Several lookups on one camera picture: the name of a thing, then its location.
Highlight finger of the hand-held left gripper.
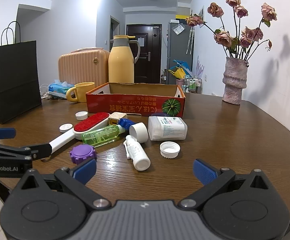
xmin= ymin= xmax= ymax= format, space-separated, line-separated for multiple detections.
xmin=0 ymin=141 xmax=53 ymax=160
xmin=0 ymin=127 xmax=17 ymax=141

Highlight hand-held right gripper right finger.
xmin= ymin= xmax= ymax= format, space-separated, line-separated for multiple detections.
xmin=179 ymin=158 xmax=277 ymax=210

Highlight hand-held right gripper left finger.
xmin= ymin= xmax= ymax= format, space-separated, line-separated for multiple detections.
xmin=13 ymin=158 xmax=111 ymax=210

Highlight purple ridged cap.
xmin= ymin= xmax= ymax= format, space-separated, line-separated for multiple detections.
xmin=70 ymin=144 xmax=96 ymax=165

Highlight green spray bottle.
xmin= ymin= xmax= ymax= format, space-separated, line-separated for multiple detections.
xmin=81 ymin=124 xmax=126 ymax=147

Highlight red lint brush white handle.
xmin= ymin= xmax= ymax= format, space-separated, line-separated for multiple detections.
xmin=47 ymin=112 xmax=110 ymax=158

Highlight small white spray bottle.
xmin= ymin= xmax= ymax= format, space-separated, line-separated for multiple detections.
xmin=123 ymin=135 xmax=151 ymax=172

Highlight white cotton swab box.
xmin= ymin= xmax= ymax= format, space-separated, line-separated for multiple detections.
xmin=148 ymin=116 xmax=188 ymax=141

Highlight beige power plug adapter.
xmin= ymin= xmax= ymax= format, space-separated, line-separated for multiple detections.
xmin=107 ymin=112 xmax=128 ymax=126

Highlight blue ridged cap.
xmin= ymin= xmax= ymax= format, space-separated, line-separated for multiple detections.
xmin=118 ymin=118 xmax=136 ymax=130

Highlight red cardboard box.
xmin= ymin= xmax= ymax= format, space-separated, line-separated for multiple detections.
xmin=86 ymin=82 xmax=186 ymax=118

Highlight flat white round lid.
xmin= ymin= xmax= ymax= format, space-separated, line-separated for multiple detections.
xmin=59 ymin=123 xmax=73 ymax=133

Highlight large white threaded cap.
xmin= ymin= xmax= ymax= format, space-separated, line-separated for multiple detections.
xmin=159 ymin=141 xmax=180 ymax=158

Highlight black paper bag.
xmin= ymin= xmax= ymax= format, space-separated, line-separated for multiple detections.
xmin=0 ymin=21 xmax=43 ymax=125

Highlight blue tissue pack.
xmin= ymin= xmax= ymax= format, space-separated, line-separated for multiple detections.
xmin=48 ymin=79 xmax=75 ymax=94

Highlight yellow mug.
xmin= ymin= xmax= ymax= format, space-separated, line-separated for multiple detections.
xmin=66 ymin=82 xmax=95 ymax=103

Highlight orange ribbed suitcase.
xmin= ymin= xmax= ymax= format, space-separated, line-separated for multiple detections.
xmin=58 ymin=47 xmax=110 ymax=90

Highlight pink ceramic vase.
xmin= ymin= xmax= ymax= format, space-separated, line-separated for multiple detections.
xmin=222 ymin=57 xmax=249 ymax=105

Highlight yellow plastic item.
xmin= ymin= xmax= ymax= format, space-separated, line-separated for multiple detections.
xmin=168 ymin=67 xmax=185 ymax=79

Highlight yellow thermos jug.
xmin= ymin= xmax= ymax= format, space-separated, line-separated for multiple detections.
xmin=108 ymin=35 xmax=141 ymax=83

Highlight grey refrigerator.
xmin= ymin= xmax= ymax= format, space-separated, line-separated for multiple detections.
xmin=167 ymin=21 xmax=195 ymax=85

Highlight dark brown entrance door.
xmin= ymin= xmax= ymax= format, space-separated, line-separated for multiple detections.
xmin=126 ymin=24 xmax=162 ymax=84

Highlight hanging folded umbrellas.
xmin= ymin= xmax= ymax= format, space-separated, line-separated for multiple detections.
xmin=186 ymin=27 xmax=194 ymax=55

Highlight dried pink roses bouquet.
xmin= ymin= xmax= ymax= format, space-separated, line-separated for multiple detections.
xmin=186 ymin=0 xmax=278 ymax=62

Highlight clear plastic bag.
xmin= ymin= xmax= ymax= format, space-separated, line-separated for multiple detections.
xmin=171 ymin=24 xmax=185 ymax=35

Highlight wire trolley with bottles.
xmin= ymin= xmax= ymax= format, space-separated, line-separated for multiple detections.
xmin=182 ymin=76 xmax=203 ymax=94

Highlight purple flower wall decal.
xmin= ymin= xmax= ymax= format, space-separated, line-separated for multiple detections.
xmin=195 ymin=55 xmax=205 ymax=79

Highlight blue plastic frame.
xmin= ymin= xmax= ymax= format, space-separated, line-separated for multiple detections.
xmin=173 ymin=59 xmax=193 ymax=77

